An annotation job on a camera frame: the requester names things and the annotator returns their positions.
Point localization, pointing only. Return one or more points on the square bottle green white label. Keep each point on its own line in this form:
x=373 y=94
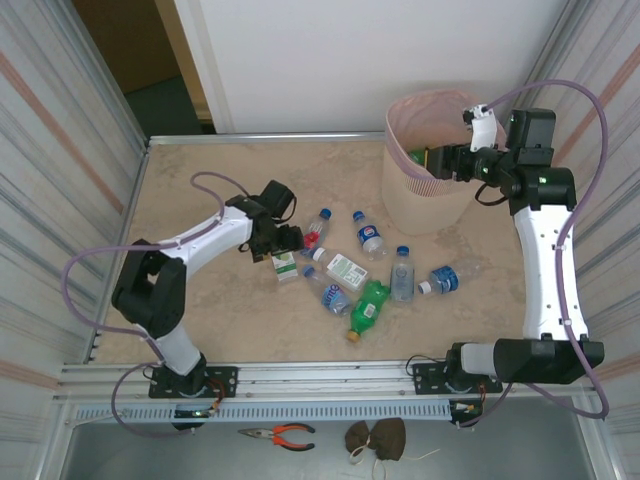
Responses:
x=345 y=270

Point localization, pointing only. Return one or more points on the green juice carton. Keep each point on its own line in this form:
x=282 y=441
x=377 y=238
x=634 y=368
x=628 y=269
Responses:
x=285 y=267

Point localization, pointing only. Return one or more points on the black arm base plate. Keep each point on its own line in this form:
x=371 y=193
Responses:
x=425 y=375
x=225 y=377

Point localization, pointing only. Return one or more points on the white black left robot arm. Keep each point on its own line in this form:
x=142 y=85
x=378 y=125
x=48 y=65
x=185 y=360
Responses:
x=210 y=235

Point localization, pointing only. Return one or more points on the red flower label bottle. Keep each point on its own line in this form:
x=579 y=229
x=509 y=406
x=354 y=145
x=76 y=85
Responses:
x=317 y=230

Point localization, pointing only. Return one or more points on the aluminium front rail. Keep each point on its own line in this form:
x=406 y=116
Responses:
x=325 y=377

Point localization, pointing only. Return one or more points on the small circuit board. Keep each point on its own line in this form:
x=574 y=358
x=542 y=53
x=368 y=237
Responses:
x=467 y=407
x=195 y=413

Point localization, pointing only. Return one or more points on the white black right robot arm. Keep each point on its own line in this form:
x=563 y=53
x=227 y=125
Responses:
x=550 y=280

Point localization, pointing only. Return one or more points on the beige ribbed plastic bin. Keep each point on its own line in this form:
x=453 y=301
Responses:
x=425 y=210

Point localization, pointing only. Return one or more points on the white door frame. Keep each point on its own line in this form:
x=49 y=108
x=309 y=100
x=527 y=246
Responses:
x=205 y=75

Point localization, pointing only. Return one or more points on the blue label white cap bottle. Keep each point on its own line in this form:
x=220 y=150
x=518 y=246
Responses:
x=445 y=279

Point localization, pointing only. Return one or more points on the pink translucent bin liner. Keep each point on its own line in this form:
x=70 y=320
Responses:
x=415 y=115

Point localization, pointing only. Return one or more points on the soda water blue cap bottle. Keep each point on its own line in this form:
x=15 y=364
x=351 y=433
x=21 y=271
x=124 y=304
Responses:
x=402 y=275

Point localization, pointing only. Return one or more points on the aluminium back rail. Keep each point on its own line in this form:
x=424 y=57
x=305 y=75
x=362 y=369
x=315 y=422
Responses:
x=275 y=136

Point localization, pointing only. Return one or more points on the blue wave label bottle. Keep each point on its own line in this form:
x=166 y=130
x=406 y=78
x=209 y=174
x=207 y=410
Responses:
x=332 y=297

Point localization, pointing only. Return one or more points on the Pepsi label blue cap bottle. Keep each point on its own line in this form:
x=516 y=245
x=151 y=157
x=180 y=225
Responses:
x=369 y=237

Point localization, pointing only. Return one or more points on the brown cloth pouch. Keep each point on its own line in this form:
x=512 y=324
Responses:
x=385 y=440

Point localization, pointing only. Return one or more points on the brown wooden door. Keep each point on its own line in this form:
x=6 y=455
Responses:
x=125 y=40

